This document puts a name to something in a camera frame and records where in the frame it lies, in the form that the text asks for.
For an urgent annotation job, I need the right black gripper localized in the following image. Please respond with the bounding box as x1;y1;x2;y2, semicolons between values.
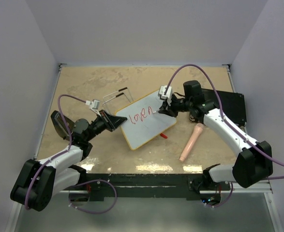
159;94;193;118

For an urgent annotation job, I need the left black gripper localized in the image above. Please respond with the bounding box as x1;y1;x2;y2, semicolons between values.
86;109;127;142

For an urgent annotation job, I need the wire whiteboard stand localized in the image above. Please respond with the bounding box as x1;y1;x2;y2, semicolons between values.
102;87;134;113

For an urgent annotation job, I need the yellow framed whiteboard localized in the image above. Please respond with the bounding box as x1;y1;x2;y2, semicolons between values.
115;90;177;150

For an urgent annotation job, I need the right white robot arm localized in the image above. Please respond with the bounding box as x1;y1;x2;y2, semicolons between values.
158;80;273;190

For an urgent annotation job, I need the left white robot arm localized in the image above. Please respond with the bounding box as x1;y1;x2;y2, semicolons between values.
10;110;127;212

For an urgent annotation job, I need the pink toy microphone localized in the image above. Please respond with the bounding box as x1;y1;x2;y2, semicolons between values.
179;123;204;162

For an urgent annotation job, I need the black hard case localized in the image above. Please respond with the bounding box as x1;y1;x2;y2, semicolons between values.
202;88;247;127

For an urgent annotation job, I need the black base bar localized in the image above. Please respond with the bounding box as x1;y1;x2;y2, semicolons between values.
66;174;230;201

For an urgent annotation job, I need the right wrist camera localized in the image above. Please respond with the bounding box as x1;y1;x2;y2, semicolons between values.
158;86;173;100

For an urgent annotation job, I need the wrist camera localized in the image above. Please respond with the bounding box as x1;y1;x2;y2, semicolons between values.
85;99;100;116
158;86;173;100

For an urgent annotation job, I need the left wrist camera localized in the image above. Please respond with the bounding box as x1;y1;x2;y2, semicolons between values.
85;99;100;116

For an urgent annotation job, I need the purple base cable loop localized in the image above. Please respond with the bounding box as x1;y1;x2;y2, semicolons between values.
68;180;118;215

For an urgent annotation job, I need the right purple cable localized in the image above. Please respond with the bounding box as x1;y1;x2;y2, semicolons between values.
165;63;284;181

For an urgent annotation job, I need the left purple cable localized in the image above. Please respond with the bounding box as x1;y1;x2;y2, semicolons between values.
25;94;88;210

